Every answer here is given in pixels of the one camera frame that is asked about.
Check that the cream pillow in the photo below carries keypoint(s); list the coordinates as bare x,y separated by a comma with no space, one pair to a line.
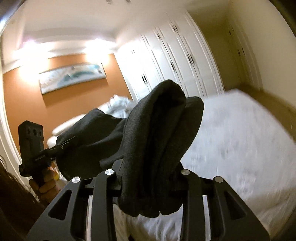
62,128

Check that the grey blanket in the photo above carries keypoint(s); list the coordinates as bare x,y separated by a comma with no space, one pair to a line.
118,106

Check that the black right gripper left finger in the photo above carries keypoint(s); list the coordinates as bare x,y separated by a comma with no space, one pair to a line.
83,210

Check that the framed wall painting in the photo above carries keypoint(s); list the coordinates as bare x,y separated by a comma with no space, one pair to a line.
69,75

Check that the white wardrobe doors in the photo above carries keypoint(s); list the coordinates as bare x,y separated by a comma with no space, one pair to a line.
173,50

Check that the dark grey pants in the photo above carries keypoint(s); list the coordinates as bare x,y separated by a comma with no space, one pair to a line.
151,142

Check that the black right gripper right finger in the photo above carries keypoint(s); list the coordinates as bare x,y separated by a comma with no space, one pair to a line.
230,217

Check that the beige room door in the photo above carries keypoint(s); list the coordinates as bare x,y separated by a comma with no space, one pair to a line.
246,54

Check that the white butterfly bed sheet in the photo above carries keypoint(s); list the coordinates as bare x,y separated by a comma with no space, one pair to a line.
242,142

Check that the person's left hand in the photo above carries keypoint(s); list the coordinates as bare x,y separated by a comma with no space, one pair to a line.
49,190

